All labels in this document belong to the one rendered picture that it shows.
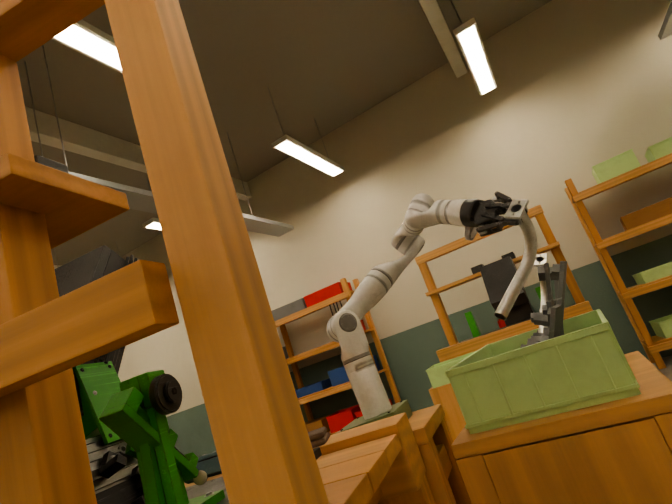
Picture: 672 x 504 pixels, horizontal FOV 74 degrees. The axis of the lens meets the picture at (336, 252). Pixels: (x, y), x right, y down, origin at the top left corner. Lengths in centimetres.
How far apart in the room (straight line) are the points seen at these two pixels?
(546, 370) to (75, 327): 102
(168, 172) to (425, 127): 632
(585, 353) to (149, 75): 108
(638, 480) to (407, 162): 597
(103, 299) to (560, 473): 102
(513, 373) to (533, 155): 540
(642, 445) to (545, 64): 606
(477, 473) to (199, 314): 86
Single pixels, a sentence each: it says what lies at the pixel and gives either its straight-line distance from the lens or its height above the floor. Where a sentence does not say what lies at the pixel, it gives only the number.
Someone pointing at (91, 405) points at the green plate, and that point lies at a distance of 127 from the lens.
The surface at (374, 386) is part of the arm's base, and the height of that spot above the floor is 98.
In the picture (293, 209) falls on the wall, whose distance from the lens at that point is 753.
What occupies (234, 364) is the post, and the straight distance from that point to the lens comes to 61.
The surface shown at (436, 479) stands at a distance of 130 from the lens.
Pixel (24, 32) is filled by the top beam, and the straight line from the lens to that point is 114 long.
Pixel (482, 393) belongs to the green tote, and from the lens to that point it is 128.
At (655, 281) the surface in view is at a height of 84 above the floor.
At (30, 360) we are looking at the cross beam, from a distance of 77.
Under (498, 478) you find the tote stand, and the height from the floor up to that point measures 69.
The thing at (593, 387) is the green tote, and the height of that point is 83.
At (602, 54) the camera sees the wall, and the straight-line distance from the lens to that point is 694.
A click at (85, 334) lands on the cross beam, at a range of 69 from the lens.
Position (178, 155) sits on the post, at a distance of 71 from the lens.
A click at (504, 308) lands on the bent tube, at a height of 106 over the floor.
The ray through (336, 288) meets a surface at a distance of 638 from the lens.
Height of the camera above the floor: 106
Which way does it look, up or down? 14 degrees up
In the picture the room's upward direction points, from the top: 19 degrees counter-clockwise
